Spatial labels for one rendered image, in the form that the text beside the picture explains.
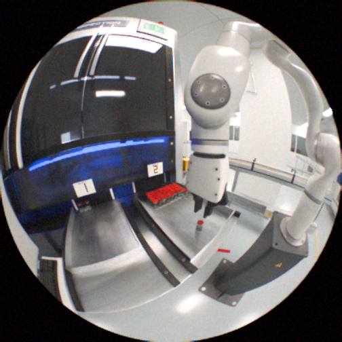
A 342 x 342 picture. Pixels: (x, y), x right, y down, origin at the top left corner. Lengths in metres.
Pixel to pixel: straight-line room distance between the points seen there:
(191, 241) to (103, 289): 0.29
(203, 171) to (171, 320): 1.21
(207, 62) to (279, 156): 1.67
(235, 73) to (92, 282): 0.49
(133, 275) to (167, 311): 0.91
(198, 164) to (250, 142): 1.57
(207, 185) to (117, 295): 0.35
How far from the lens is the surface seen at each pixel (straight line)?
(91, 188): 0.46
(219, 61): 0.15
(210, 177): 0.21
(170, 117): 0.54
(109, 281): 0.34
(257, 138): 1.74
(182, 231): 0.37
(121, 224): 0.43
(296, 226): 0.54
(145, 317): 1.23
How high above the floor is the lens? 1.18
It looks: 20 degrees down
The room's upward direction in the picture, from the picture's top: 1 degrees counter-clockwise
